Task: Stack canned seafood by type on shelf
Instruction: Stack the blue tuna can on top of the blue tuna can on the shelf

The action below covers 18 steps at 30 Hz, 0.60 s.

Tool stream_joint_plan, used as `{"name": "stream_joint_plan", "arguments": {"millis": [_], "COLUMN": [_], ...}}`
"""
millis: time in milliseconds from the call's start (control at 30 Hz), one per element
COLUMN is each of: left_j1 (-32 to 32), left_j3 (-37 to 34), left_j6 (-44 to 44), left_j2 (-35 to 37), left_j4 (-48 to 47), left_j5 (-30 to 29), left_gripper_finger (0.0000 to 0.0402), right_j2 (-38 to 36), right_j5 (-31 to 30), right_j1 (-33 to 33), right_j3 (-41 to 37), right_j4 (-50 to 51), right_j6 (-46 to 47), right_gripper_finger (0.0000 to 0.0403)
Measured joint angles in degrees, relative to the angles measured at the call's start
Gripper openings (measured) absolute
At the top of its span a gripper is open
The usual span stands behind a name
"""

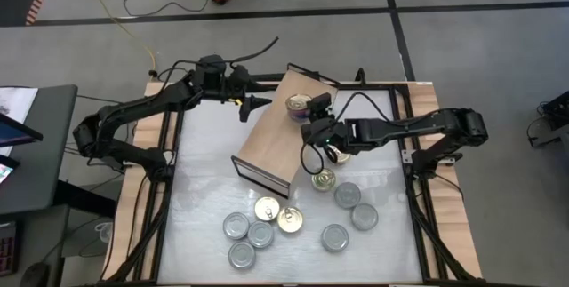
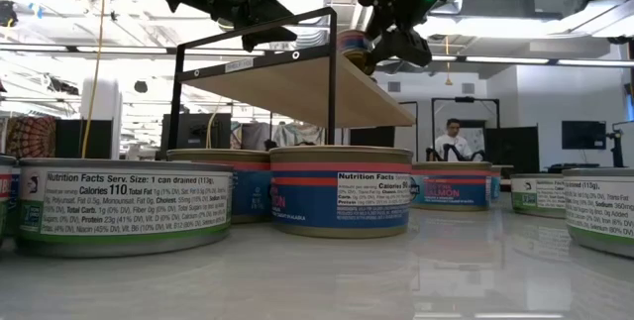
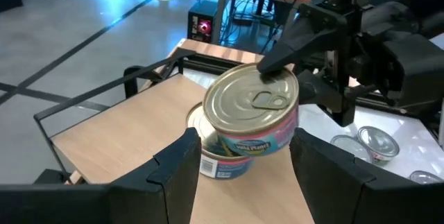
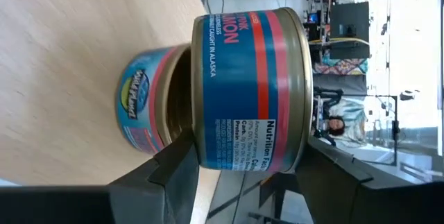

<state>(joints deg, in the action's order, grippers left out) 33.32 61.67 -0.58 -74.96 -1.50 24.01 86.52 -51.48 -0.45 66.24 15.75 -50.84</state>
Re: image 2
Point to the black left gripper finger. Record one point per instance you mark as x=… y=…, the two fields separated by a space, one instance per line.
x=270 y=36

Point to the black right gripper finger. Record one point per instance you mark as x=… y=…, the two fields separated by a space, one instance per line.
x=403 y=47

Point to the green label tuna can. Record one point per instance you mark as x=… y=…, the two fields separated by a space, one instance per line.
x=602 y=211
x=124 y=206
x=6 y=196
x=537 y=196

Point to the background black robot arm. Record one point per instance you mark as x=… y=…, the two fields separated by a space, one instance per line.
x=430 y=154
x=448 y=150

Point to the black hanging lamp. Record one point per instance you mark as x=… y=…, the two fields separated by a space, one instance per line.
x=227 y=25

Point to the yellow hanging pendant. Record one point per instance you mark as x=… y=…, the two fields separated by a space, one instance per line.
x=448 y=81

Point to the black door panel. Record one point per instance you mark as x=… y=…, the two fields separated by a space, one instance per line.
x=371 y=138

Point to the long ceiling light strip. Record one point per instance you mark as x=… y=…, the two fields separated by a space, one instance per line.
x=505 y=60
x=594 y=63
x=124 y=50

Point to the person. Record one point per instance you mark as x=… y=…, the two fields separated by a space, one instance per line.
x=453 y=144

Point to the black monitor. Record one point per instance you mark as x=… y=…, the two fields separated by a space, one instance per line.
x=198 y=132
x=510 y=146

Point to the black round speaker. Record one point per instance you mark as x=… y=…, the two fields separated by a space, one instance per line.
x=140 y=86

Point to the black partition panel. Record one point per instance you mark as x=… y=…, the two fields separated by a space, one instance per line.
x=69 y=137

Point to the black tripod stand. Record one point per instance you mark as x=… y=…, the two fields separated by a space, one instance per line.
x=617 y=151

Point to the red patterned tapestry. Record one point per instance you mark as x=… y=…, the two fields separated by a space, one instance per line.
x=30 y=137

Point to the wooden shelf with black frame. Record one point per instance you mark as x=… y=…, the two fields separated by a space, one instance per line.
x=297 y=92

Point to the black metal frame stand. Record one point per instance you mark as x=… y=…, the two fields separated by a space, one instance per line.
x=464 y=99

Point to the black wall television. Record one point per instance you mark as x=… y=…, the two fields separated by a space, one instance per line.
x=584 y=135

